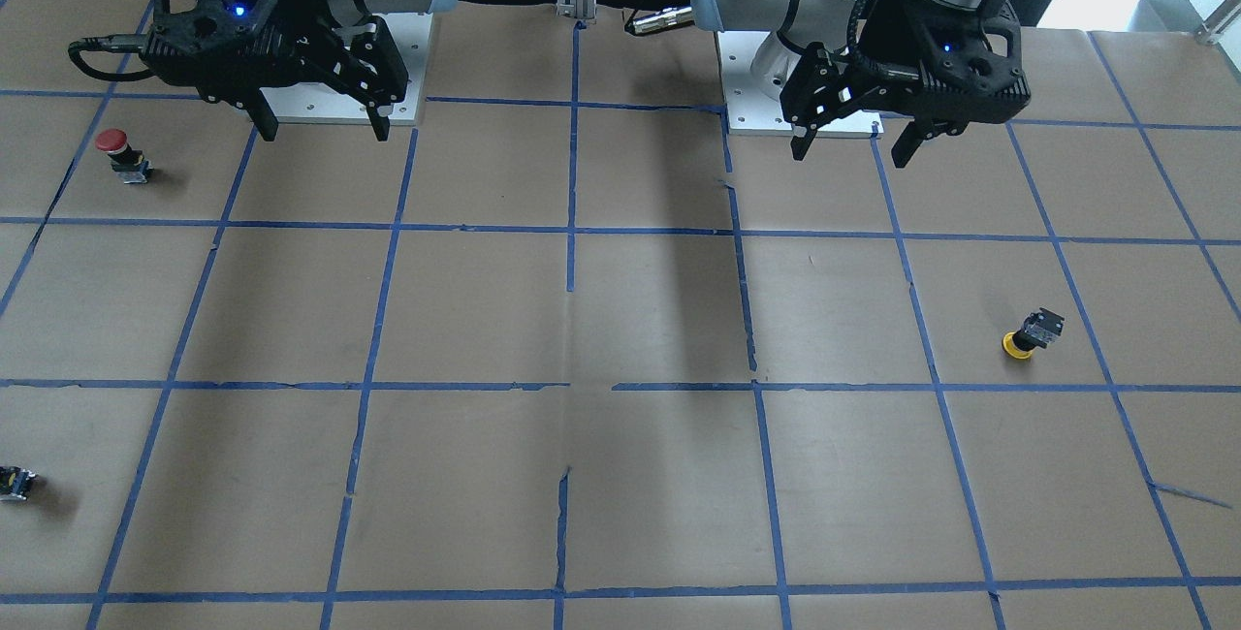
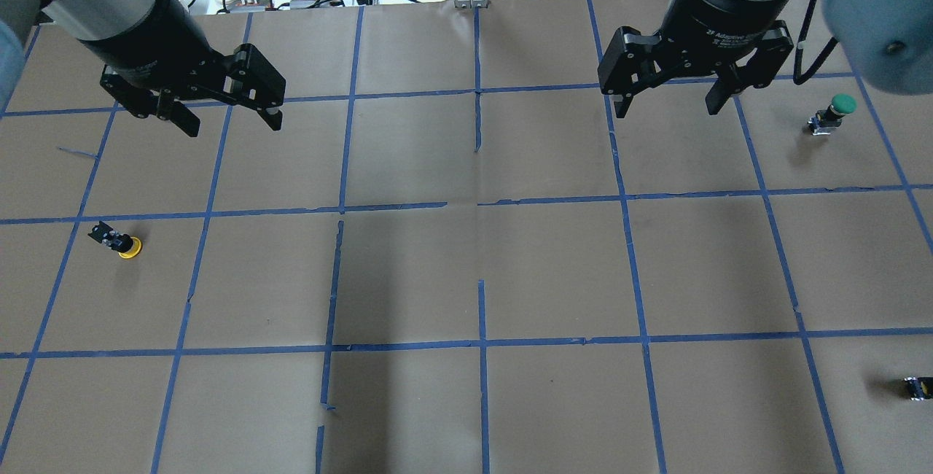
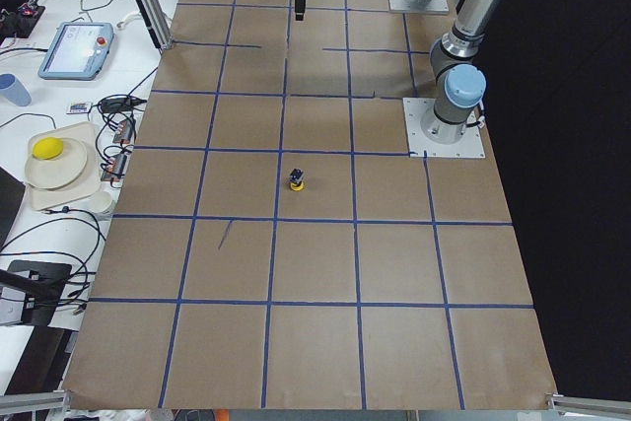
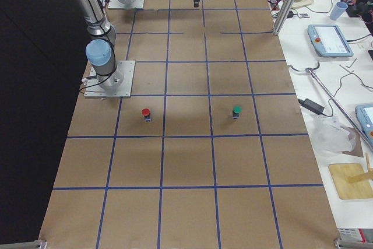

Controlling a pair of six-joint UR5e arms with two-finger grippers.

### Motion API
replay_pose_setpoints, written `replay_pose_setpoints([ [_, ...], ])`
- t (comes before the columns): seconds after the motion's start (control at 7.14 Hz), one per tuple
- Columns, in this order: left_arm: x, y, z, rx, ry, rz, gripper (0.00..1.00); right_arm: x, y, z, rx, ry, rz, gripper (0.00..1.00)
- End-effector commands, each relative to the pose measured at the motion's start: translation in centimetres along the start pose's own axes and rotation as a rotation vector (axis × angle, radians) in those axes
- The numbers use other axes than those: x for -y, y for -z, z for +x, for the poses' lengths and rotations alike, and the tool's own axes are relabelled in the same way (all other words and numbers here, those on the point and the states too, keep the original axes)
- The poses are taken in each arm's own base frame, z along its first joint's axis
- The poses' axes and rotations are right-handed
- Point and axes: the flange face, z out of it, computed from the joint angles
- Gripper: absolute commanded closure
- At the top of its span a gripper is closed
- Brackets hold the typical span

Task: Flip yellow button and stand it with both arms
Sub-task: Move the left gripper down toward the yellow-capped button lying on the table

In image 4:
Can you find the teach pendant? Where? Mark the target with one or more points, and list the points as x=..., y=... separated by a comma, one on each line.
x=329, y=41
x=364, y=116

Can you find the far teach pendant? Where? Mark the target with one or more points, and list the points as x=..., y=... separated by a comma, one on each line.
x=329, y=41

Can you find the green push button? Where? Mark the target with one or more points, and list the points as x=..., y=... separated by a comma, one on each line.
x=236, y=112

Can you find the red push button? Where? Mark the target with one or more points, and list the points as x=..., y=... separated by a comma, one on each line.
x=146, y=114

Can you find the black power adapter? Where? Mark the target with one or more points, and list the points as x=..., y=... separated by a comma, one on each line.
x=312, y=106

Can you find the near teach pendant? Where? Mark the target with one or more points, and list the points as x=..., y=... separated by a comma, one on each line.
x=364, y=116

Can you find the wooden cutting board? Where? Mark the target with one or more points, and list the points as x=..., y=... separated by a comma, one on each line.
x=351, y=181

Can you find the blue plastic cup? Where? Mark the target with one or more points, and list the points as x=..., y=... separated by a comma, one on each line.
x=339, y=8

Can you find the clear plastic bag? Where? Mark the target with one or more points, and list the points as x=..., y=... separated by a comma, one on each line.
x=329, y=137

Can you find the metal walking cane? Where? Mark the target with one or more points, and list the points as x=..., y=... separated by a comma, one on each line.
x=311, y=72

